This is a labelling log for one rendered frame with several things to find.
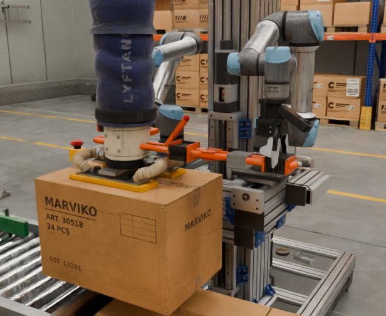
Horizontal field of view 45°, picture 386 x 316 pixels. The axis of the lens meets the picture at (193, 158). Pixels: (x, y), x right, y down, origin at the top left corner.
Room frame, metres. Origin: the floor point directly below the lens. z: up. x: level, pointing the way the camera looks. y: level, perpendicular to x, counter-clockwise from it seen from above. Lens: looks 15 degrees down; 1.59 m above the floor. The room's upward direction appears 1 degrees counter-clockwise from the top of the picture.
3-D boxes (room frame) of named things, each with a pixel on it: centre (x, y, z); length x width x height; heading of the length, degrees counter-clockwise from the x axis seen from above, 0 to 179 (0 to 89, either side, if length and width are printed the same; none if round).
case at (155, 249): (1.73, 0.24, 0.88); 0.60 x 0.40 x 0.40; 60
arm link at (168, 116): (2.23, 0.11, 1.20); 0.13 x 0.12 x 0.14; 56
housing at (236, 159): (1.50, -0.15, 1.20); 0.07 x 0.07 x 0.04; 60
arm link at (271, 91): (1.44, -0.26, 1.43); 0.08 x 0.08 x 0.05
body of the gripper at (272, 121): (1.45, -0.25, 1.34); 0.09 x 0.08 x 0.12; 60
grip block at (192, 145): (1.60, 0.03, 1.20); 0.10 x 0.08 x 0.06; 150
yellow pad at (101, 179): (1.65, 0.30, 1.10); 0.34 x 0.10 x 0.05; 60
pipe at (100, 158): (1.73, 0.25, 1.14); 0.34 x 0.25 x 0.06; 60
